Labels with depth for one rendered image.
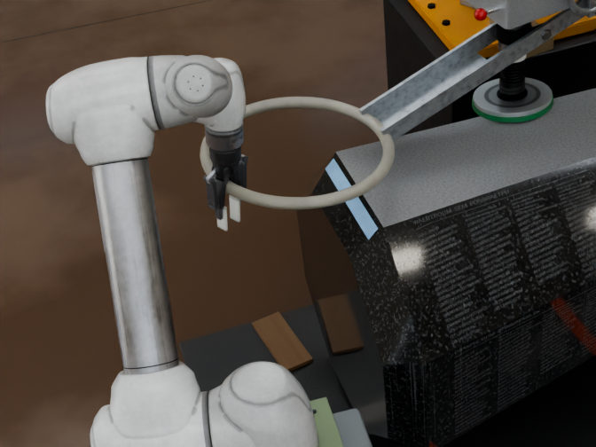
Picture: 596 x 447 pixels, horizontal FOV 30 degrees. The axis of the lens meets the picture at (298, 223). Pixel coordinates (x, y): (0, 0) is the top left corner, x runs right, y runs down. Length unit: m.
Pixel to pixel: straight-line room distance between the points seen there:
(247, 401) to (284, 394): 0.07
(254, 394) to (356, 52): 3.22
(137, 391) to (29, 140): 2.92
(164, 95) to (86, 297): 2.07
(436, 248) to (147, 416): 1.02
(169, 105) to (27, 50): 3.53
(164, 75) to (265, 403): 0.59
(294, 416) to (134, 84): 0.64
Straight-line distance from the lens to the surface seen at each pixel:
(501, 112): 3.03
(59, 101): 1.98
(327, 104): 2.98
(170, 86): 1.92
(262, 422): 1.93
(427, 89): 2.97
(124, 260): 1.97
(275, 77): 4.89
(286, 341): 3.58
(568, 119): 3.06
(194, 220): 4.15
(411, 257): 2.71
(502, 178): 2.84
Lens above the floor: 2.58
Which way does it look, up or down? 39 degrees down
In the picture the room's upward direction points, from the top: 7 degrees counter-clockwise
